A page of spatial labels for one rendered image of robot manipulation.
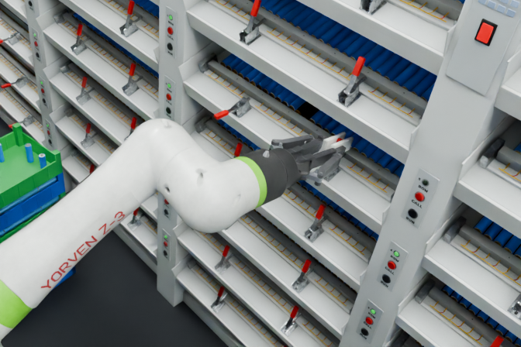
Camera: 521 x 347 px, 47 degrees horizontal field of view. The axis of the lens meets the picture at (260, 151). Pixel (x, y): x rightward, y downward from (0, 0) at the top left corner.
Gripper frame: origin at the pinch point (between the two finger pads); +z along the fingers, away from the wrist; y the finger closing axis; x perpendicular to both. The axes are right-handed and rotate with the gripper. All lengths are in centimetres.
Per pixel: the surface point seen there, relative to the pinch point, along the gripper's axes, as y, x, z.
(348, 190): 5.8, -7.9, 0.6
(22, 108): -151, -80, 16
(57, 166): -78, -52, -12
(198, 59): -44.4, -3.1, 2.3
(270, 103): -21.4, -3.2, 4.1
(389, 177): 10.9, -2.7, 5.1
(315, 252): 2.9, -28.5, 2.7
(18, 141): -96, -54, -15
